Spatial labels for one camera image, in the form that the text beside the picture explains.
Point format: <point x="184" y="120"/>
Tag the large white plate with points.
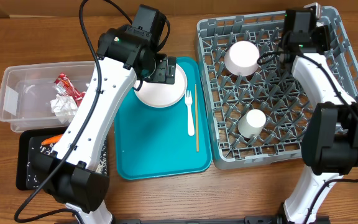
<point x="159" y="95"/>

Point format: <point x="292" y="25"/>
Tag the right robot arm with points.
<point x="329" y="147"/>

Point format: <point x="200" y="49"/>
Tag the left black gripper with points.
<point x="166" y="71"/>

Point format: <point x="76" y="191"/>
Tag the orange carrot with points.
<point x="52" y="140"/>

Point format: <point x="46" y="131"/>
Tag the black plastic tray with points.
<point x="24" y="147"/>

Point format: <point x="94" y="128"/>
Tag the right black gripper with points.
<point x="325" y="33"/>

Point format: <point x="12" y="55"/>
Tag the wooden chopstick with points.
<point x="196" y="120"/>

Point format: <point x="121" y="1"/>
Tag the white plastic cup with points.
<point x="252" y="123"/>

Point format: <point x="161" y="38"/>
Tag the clear plastic storage bin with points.
<point x="27" y="90"/>

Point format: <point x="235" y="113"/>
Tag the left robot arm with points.
<point x="125" y="58"/>

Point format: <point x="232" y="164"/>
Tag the teal serving tray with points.
<point x="154" y="142"/>

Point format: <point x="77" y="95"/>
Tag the white plastic fork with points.
<point x="188" y="102"/>

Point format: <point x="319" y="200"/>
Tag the white napkin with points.
<point x="64" y="108"/>

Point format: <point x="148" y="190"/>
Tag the red snack wrapper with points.
<point x="64" y="87"/>

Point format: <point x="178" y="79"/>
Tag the grey dishwasher rack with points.
<point x="270" y="89"/>

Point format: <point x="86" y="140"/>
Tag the bowl with nuts and crumbs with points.
<point x="241" y="58"/>

